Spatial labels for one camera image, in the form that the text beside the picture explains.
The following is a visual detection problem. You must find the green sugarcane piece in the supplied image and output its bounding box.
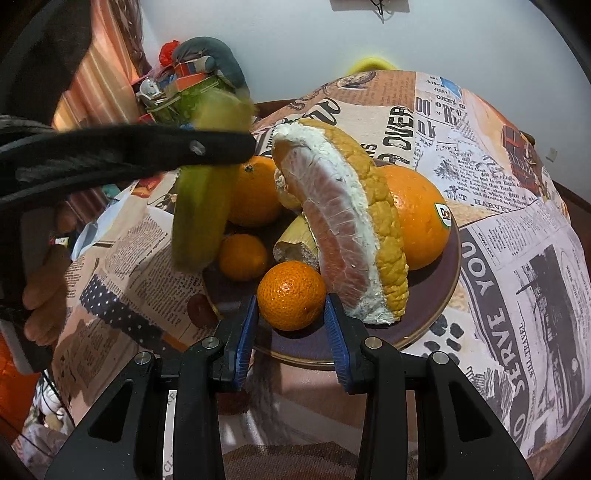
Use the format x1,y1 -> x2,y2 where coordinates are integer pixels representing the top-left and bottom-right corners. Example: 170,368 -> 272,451
171,89 -> 254,273

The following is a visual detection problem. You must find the small mandarin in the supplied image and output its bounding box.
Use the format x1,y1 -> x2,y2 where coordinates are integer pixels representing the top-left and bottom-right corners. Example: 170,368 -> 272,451
256,261 -> 327,332
218,234 -> 269,282

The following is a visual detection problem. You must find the peeled pomelo segment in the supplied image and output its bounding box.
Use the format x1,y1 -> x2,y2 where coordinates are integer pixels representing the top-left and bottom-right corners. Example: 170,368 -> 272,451
271,119 -> 410,323

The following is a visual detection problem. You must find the large orange with sticker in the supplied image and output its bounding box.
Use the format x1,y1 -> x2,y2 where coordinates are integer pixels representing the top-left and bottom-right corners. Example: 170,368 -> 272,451
380,165 -> 453,270

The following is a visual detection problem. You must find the pomelo segment with rind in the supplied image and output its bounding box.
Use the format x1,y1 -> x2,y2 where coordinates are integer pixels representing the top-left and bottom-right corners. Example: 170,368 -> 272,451
273,168 -> 301,213

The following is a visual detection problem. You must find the yellow sugarcane piece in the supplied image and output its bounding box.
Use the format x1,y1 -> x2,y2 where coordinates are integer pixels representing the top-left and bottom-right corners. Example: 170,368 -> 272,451
273,215 -> 320,271

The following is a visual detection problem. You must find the person's left hand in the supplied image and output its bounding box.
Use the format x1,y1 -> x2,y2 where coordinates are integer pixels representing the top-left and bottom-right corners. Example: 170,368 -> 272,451
21,202 -> 77,348

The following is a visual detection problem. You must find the striped orange curtain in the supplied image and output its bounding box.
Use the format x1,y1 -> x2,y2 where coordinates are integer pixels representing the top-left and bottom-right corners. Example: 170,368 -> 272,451
52,1 -> 151,131

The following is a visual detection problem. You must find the newspaper print tablecloth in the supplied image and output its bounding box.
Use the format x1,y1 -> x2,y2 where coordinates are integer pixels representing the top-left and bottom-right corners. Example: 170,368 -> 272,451
52,71 -> 590,479

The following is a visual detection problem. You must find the red plastic bag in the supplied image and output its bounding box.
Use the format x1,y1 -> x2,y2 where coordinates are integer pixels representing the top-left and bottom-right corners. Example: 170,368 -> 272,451
158,40 -> 179,68

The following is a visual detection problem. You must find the dark red jujube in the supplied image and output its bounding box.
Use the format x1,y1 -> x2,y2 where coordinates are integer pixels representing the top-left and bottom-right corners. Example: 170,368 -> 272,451
186,294 -> 218,329

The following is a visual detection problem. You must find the dark purple plate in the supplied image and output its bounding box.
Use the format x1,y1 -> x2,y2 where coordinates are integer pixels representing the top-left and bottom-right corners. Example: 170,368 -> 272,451
202,210 -> 461,370

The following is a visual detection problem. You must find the grey plush pillow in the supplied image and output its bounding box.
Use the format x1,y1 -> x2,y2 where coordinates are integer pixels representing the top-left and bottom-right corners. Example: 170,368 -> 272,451
172,36 -> 250,98

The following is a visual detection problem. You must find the yellow foam tube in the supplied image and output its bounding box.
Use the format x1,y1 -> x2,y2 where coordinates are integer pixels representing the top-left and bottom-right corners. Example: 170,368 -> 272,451
348,56 -> 397,75

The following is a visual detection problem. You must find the wall power outlet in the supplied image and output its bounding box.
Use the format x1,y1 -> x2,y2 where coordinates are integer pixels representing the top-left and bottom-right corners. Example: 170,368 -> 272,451
546,148 -> 558,162

